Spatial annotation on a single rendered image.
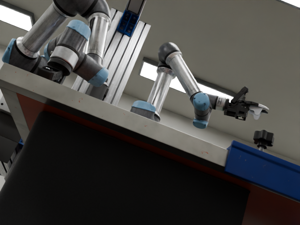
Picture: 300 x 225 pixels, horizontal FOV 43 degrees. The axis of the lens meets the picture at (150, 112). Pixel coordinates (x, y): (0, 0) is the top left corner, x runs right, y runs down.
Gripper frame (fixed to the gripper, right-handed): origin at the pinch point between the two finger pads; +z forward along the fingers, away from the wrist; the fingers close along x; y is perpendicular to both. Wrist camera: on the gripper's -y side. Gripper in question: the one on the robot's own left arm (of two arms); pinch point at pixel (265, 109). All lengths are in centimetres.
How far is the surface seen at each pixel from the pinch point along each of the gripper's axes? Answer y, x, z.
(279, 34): -118, -115, -2
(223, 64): -110, -175, -50
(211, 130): -84, -328, -62
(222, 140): -75, -333, -45
